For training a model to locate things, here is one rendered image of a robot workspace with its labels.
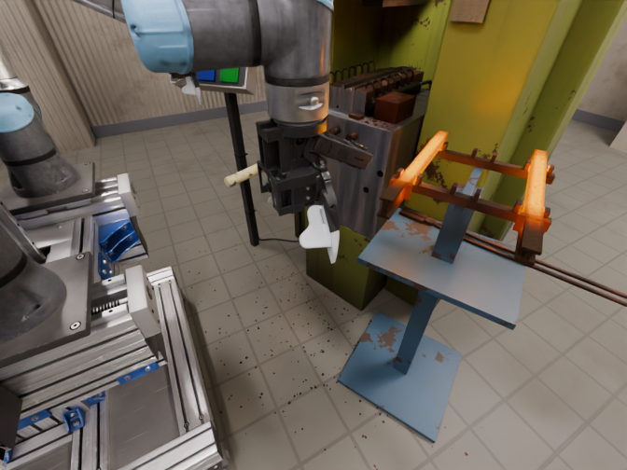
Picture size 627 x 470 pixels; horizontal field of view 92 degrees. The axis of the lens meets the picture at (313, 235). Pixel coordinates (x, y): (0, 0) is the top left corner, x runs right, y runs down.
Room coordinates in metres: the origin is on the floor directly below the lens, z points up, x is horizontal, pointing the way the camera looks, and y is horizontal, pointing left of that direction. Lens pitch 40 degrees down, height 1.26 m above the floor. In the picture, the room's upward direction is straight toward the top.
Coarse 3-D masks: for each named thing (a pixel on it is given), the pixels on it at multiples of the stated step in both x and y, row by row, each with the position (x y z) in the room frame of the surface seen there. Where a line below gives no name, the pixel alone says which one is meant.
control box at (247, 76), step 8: (216, 72) 1.29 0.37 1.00; (240, 72) 1.27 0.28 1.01; (248, 72) 1.27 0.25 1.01; (256, 72) 1.33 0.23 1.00; (176, 80) 1.32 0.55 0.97; (216, 80) 1.28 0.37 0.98; (240, 80) 1.25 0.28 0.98; (248, 80) 1.26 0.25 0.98; (200, 88) 1.33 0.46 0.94; (208, 88) 1.31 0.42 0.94; (216, 88) 1.29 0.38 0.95; (224, 88) 1.27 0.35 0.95; (232, 88) 1.25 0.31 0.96; (240, 88) 1.24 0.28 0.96; (248, 88) 1.26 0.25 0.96
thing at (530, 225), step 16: (544, 160) 0.66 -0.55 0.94; (528, 176) 0.61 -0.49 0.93; (544, 176) 0.58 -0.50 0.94; (528, 192) 0.52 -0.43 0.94; (544, 192) 0.52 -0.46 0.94; (528, 208) 0.46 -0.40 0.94; (528, 224) 0.41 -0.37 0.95; (544, 224) 0.41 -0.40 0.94; (528, 240) 0.37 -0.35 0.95; (528, 256) 0.34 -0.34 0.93
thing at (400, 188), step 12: (444, 132) 0.83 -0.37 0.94; (432, 144) 0.76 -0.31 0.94; (420, 156) 0.68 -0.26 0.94; (432, 156) 0.70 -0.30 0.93; (408, 168) 0.62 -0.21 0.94; (420, 168) 0.62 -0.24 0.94; (396, 180) 0.55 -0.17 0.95; (408, 180) 0.57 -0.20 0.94; (384, 192) 0.50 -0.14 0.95; (396, 192) 0.50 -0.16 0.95; (408, 192) 0.53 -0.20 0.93; (384, 204) 0.48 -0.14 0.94; (396, 204) 0.51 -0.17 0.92; (384, 216) 0.47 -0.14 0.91
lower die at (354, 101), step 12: (372, 72) 1.41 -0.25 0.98; (384, 72) 1.31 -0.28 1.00; (408, 72) 1.35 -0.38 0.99; (420, 72) 1.35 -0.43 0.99; (336, 84) 1.17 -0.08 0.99; (360, 84) 1.13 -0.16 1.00; (384, 84) 1.16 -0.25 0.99; (396, 84) 1.20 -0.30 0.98; (408, 84) 1.27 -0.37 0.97; (336, 96) 1.14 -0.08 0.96; (348, 96) 1.10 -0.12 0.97; (360, 96) 1.07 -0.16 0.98; (336, 108) 1.13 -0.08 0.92; (348, 108) 1.10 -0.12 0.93; (360, 108) 1.06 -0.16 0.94
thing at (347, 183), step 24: (336, 120) 1.06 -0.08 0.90; (360, 120) 1.01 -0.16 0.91; (408, 120) 1.01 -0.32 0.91; (384, 144) 0.92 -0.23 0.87; (408, 144) 1.01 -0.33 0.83; (336, 168) 1.05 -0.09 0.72; (384, 168) 0.92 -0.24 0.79; (336, 192) 1.05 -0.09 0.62; (360, 192) 0.97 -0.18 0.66; (360, 216) 0.96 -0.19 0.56
